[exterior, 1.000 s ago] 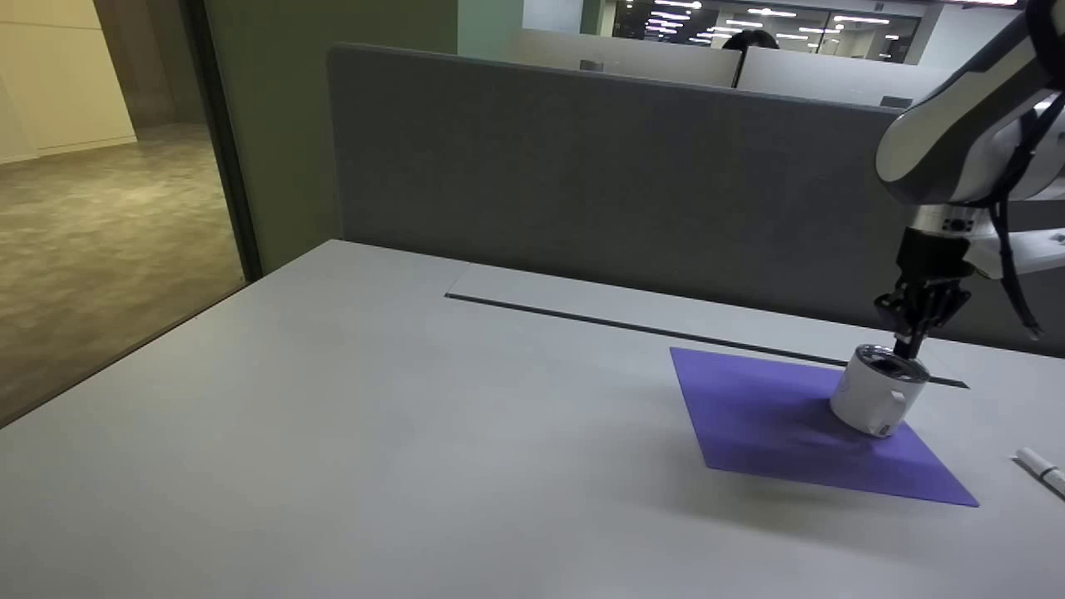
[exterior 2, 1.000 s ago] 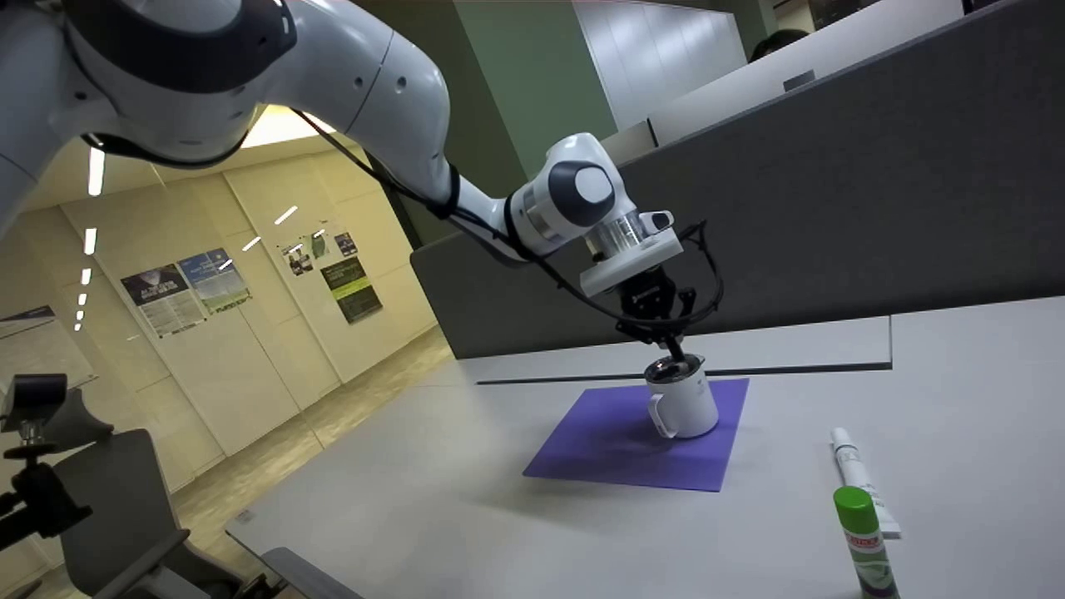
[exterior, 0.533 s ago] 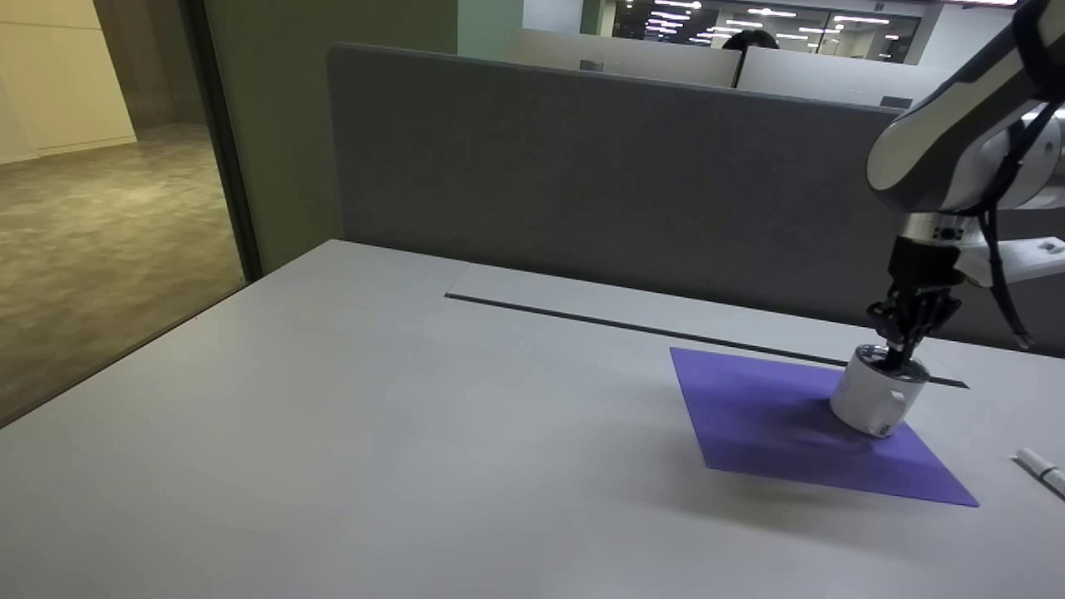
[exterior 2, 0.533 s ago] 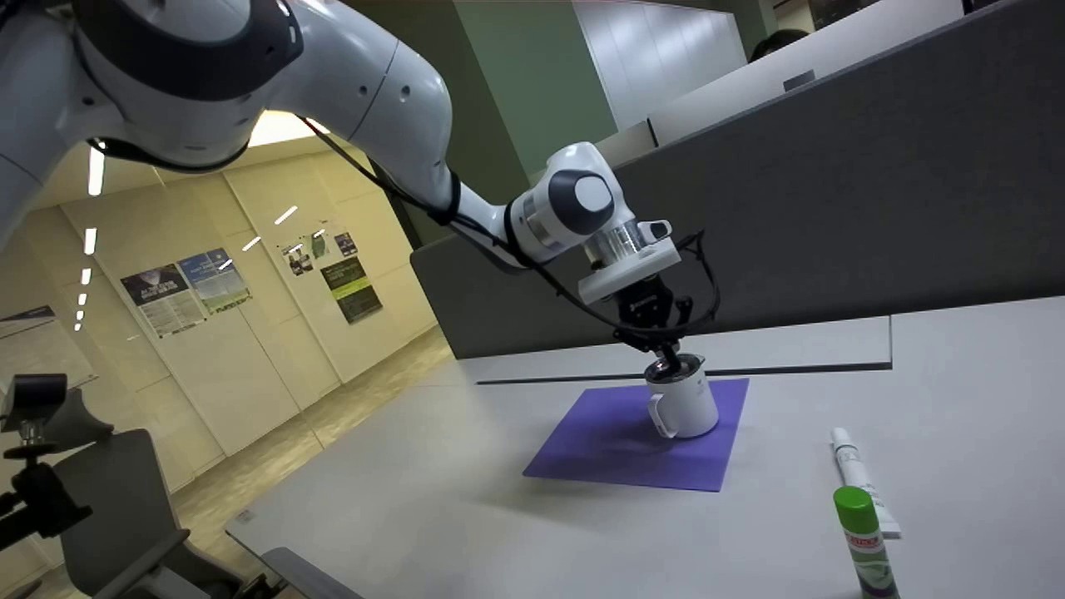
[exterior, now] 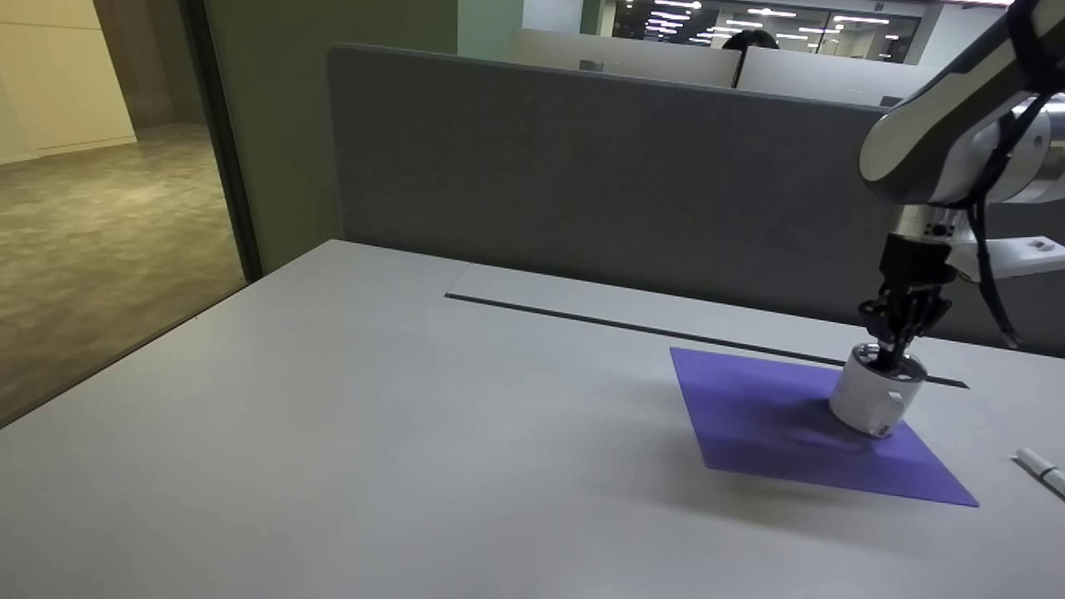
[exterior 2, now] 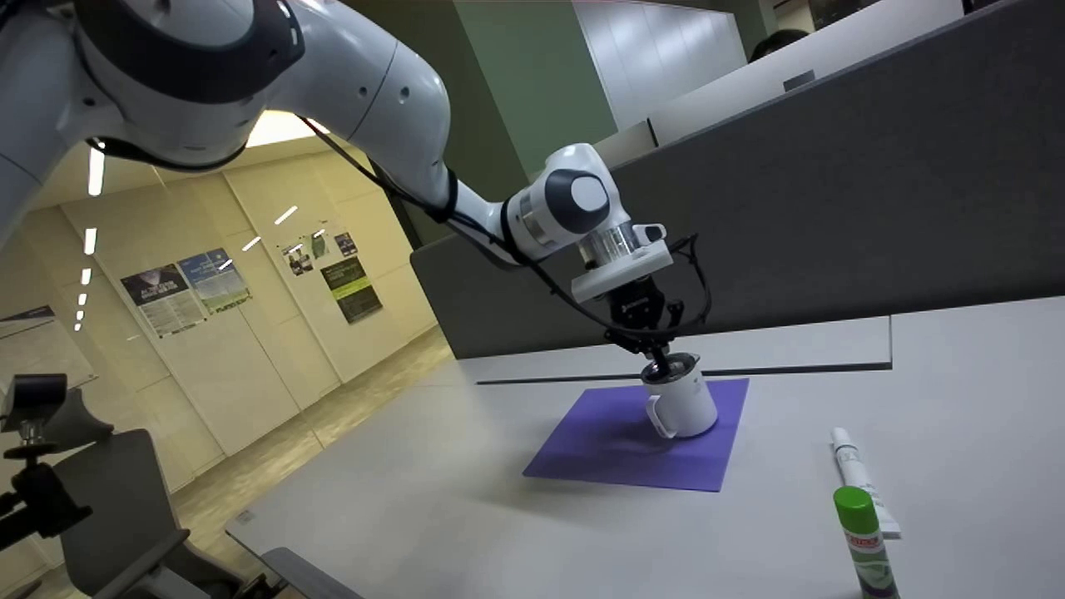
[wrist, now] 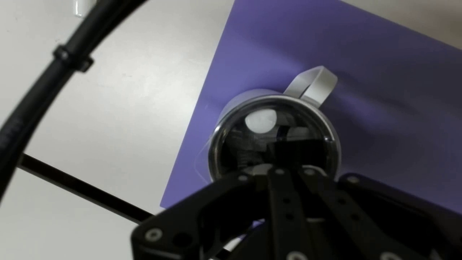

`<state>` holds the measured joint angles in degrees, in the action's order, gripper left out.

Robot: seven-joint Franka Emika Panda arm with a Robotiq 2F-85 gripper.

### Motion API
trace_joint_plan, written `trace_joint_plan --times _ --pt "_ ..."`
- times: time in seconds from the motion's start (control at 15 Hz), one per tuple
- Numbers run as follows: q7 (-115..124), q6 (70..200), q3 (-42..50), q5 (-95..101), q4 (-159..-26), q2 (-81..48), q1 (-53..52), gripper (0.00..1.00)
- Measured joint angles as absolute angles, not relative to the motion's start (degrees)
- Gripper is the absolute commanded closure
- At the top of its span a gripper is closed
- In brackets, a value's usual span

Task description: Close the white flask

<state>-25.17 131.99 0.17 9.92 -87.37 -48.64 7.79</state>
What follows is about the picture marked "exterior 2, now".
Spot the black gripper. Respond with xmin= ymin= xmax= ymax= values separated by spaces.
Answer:
xmin=603 ymin=277 xmax=684 ymax=380

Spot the white cup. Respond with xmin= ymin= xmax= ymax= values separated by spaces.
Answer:
xmin=639 ymin=349 xmax=722 ymax=442

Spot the purple mat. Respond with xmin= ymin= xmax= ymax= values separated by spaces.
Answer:
xmin=518 ymin=376 xmax=753 ymax=496

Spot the white marker pen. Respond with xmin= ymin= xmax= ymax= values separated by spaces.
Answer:
xmin=829 ymin=427 xmax=904 ymax=542

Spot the green marker pen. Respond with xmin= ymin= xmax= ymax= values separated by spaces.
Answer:
xmin=830 ymin=483 xmax=900 ymax=599

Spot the grey office chair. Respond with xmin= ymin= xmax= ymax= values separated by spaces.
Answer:
xmin=0 ymin=369 xmax=370 ymax=599

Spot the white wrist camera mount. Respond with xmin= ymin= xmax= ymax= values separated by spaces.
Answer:
xmin=568 ymin=215 xmax=676 ymax=305

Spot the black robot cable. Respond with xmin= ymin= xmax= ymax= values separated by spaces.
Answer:
xmin=294 ymin=108 xmax=712 ymax=360

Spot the grey partition wall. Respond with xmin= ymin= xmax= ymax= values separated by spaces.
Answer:
xmin=410 ymin=0 xmax=1065 ymax=360

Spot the black green wall poster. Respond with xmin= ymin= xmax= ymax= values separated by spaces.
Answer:
xmin=319 ymin=257 xmax=387 ymax=328

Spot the small photo wall poster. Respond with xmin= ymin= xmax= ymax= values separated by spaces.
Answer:
xmin=278 ymin=239 xmax=319 ymax=283

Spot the blue white wall poster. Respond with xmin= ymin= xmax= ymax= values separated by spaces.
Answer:
xmin=175 ymin=247 xmax=255 ymax=320

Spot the dark white wall poster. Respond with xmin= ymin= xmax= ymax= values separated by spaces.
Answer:
xmin=117 ymin=260 xmax=210 ymax=343

